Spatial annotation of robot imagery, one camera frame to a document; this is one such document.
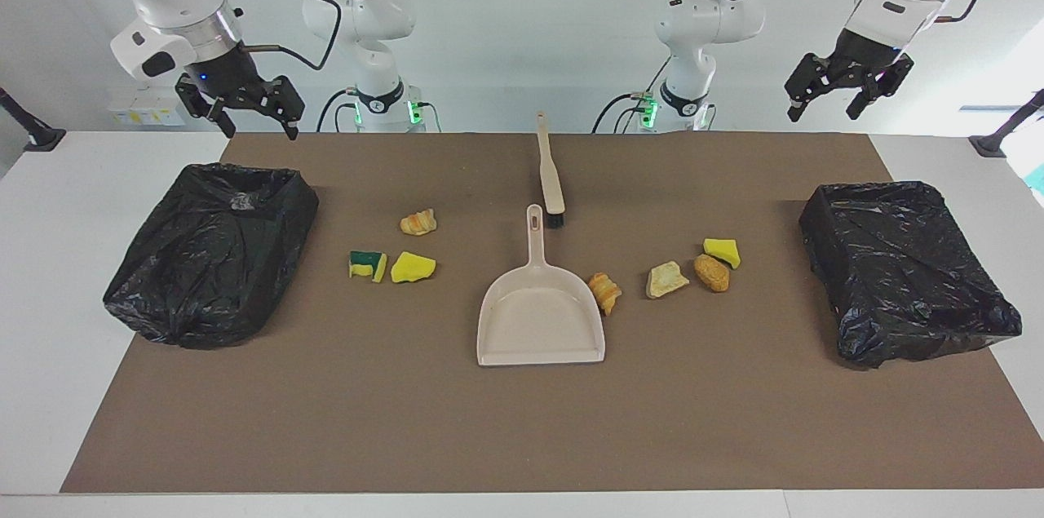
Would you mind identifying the beige brush with black bristles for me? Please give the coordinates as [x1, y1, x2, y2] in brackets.
[535, 112, 567, 228]

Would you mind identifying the brown bread roll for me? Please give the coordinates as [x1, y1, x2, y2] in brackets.
[693, 254, 731, 294]

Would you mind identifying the small yellow sponge piece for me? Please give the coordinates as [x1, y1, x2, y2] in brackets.
[703, 237, 742, 270]

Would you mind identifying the beige plastic dustpan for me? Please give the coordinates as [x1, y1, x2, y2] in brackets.
[476, 204, 607, 367]

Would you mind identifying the pale bread chunk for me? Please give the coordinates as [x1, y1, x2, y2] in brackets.
[646, 260, 691, 300]

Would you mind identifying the pale sandwich piece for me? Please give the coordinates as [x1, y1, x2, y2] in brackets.
[588, 272, 623, 317]

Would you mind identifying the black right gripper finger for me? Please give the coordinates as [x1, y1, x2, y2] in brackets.
[263, 76, 305, 142]
[175, 76, 237, 139]

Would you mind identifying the bin with black trash bag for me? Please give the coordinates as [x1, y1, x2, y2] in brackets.
[798, 180, 1024, 370]
[103, 163, 321, 351]

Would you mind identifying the brown table mat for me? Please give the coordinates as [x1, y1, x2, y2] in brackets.
[60, 132, 1044, 494]

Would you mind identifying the white wall socket box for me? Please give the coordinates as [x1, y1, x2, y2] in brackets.
[133, 87, 187, 127]

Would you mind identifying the large yellow sponge piece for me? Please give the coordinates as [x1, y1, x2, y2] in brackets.
[390, 251, 437, 285]

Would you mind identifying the black base cable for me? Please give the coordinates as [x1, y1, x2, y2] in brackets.
[316, 88, 353, 134]
[592, 53, 671, 134]

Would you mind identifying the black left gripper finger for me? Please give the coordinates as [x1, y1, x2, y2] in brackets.
[846, 55, 914, 121]
[785, 53, 829, 123]

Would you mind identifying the black stand foot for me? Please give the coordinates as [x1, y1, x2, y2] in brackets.
[969, 90, 1044, 158]
[0, 87, 67, 153]

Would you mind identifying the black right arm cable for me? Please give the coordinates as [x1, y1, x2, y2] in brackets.
[196, 0, 343, 72]

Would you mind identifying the green and yellow sponge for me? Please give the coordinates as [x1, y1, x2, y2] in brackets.
[348, 250, 388, 284]

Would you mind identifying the small striped croissant piece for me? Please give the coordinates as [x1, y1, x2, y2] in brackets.
[400, 208, 438, 237]

